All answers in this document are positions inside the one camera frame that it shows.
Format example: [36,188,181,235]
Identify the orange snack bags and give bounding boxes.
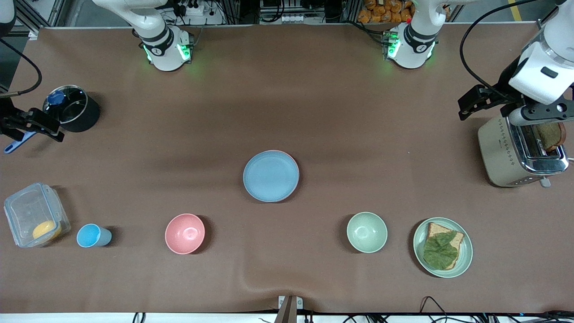
[359,0,414,24]

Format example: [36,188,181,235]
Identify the beige chrome toaster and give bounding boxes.
[478,114,569,188]

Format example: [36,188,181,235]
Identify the blue cup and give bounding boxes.
[76,223,113,248]

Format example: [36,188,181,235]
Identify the pink bowl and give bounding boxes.
[165,213,206,255]

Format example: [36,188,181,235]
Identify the black looped cable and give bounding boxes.
[419,296,449,323]

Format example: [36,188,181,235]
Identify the orange round food piece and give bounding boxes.
[32,221,62,241]

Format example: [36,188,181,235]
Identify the brown toast slice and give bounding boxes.
[536,122,567,152]

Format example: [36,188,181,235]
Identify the blue plate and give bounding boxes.
[243,151,300,203]

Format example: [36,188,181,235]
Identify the white power strip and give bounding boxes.
[177,0,205,17]

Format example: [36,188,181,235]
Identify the blue plastic spoon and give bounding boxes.
[4,91,66,154]

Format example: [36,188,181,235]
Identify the green plate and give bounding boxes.
[413,217,474,279]

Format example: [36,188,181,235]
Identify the green lettuce leaf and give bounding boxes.
[423,231,459,271]

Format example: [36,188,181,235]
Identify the metal table clamp bracket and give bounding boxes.
[278,295,303,323]

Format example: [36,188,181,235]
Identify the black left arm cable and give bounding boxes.
[460,0,561,92]

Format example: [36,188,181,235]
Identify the pink plate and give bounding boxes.
[269,150,298,163]

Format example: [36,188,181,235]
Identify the bread slice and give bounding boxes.
[424,222,465,270]

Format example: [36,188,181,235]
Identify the black pot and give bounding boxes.
[43,85,100,132]

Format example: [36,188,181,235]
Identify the clear plastic container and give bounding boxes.
[4,182,71,248]

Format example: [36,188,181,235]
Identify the brown table cover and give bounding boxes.
[0,25,574,314]

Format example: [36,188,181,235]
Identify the green bowl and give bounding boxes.
[346,212,388,253]

